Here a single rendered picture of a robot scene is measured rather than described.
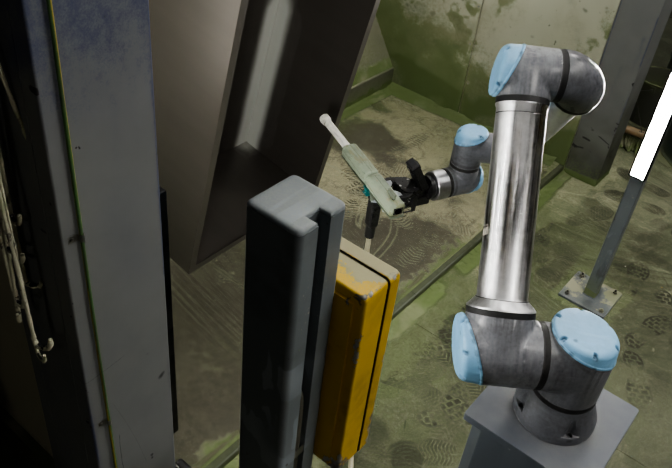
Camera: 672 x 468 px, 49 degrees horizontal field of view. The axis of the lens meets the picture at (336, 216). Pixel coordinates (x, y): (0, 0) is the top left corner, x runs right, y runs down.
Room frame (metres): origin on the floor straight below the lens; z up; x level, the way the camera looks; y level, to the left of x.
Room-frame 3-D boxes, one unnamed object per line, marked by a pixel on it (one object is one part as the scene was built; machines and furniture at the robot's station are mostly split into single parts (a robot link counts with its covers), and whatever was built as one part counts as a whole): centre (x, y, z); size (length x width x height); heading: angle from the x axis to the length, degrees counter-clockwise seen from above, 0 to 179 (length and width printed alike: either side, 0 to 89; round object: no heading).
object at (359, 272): (0.52, 0.00, 1.42); 0.12 x 0.06 x 0.26; 55
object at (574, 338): (1.14, -0.55, 0.83); 0.17 x 0.15 x 0.18; 92
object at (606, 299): (2.31, -1.08, 0.01); 0.20 x 0.20 x 0.01; 55
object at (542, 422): (1.14, -0.56, 0.69); 0.19 x 0.19 x 0.10
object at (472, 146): (1.89, -0.38, 0.88); 0.12 x 0.09 x 0.12; 92
